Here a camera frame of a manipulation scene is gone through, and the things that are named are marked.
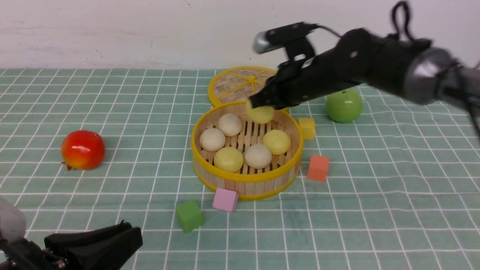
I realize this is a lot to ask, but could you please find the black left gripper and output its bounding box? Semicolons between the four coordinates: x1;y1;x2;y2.
0;221;143;270

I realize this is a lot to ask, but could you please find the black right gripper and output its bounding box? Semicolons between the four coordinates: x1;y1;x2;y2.
249;28;381;110

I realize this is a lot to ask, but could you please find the yellow bun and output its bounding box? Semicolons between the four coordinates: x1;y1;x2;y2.
214;147;244;173
262;129;290;155
246;103;276;124

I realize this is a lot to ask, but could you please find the yellow bun front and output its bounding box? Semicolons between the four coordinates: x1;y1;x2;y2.
262;129;290;155

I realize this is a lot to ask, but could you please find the white bun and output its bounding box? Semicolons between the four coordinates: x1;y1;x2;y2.
199;128;226;152
244;144;272;169
216;113;242;137

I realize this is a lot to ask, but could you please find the white bun front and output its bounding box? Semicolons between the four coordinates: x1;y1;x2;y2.
244;144;272;169

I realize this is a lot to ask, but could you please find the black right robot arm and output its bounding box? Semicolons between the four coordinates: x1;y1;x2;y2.
264;28;479;117

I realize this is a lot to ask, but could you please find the woven bamboo steamer lid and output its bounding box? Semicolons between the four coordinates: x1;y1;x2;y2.
207;66;276;107

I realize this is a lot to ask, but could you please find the bamboo steamer tray yellow rim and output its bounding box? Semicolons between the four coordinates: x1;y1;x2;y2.
190;101;304;200

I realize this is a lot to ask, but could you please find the yellow cube block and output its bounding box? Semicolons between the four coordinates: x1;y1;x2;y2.
298;118;316;140

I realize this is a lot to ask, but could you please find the green apple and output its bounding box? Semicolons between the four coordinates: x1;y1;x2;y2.
325;88;363;123

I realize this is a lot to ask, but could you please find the orange cube block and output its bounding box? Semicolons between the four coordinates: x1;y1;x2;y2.
306;155;330;183

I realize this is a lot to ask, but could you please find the green cube block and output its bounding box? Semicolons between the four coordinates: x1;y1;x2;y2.
175;200;204;234

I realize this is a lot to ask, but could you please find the pink cube block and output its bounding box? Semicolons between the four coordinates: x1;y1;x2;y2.
212;187;239;213

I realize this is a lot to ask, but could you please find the green checkered tablecloth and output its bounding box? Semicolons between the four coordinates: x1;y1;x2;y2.
0;69;480;270

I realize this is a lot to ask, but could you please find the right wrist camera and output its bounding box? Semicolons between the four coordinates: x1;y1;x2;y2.
252;22;320;61

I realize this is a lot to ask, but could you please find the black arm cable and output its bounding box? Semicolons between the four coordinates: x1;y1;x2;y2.
307;1;480;143

